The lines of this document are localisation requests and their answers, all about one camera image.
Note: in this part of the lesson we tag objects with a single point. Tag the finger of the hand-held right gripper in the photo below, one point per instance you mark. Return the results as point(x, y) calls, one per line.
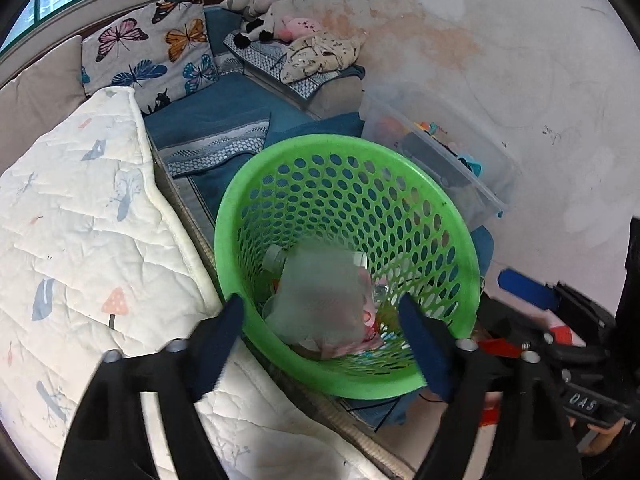
point(530, 290)
point(510, 332)

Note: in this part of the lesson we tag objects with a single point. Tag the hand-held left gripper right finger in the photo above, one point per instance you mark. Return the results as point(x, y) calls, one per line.
point(425, 345)

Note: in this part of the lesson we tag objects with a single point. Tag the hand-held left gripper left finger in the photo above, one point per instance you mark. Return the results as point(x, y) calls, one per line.
point(220, 340)

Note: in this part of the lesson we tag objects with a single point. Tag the pink plastic packet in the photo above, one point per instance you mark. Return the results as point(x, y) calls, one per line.
point(325, 305)

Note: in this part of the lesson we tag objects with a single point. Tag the green plastic basket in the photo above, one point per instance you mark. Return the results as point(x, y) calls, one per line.
point(350, 150)

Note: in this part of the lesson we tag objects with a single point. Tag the person's right hand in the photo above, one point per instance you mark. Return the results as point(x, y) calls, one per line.
point(607, 440)

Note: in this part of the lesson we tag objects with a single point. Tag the clear plastic storage box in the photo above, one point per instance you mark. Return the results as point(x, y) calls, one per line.
point(450, 150)

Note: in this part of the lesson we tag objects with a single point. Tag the grey patterned sofa mat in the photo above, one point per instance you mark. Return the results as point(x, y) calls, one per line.
point(260, 57)
point(215, 150)

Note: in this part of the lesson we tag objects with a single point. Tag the white quilted printed blanket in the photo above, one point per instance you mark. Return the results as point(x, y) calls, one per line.
point(75, 210)

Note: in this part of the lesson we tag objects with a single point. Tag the butterfly print pillow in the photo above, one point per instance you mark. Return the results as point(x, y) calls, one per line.
point(150, 50)

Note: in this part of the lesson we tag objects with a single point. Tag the spotted cream cloth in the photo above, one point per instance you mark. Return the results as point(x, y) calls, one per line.
point(320, 55)

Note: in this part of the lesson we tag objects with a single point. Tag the beige cushion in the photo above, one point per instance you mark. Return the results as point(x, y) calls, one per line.
point(40, 90)

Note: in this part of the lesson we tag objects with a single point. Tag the pink plush toy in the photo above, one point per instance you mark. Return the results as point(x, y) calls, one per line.
point(300, 27)

